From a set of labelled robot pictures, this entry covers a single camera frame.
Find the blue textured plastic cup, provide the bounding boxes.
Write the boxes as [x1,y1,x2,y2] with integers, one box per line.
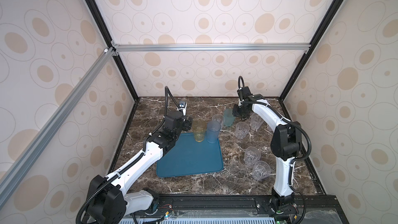
[206,120,221,144]

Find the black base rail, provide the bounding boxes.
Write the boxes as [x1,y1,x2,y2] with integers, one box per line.
[118,194,349,224]

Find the black frame post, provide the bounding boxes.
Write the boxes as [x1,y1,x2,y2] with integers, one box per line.
[72,0,140,102]
[279,0,359,102]

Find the yellow plastic cup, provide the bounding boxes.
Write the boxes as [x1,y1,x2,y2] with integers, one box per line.
[192,119,207,142]

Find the black frame post left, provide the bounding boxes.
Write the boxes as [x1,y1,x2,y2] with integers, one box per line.
[72,0,140,102]

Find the clear cup front upper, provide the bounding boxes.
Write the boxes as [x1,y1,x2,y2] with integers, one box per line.
[244,147,261,166]

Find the clear cup front lower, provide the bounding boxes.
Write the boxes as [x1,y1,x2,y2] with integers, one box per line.
[251,161,271,180]

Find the black frame post right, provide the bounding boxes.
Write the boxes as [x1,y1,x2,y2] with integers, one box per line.
[279,0,359,102]

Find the clear faceted cup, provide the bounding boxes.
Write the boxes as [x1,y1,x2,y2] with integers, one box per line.
[235,122,250,140]
[250,113,264,131]

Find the diagonal aluminium rail left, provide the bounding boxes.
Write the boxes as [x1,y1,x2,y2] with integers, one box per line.
[1,47,116,208]

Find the clear cup beside blue cup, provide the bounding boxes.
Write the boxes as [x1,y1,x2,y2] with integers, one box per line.
[212,114,225,126]

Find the clear faceted cup back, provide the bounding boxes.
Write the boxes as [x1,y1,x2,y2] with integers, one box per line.
[250,113,264,131]

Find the teal plastic tray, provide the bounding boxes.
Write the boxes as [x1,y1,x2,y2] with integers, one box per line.
[156,133,224,178]

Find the clear faceted cup centre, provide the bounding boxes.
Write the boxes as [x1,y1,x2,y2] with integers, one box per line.
[235,122,250,140]

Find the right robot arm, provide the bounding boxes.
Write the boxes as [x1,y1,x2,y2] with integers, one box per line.
[233,76,312,213]

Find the horizontal aluminium rail back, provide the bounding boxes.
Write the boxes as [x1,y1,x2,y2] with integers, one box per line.
[114,43,311,52]

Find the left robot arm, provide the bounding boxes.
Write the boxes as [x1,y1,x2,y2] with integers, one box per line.
[75,109,192,224]

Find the green textured plastic cup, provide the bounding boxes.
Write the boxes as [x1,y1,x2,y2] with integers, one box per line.
[223,108,235,127]

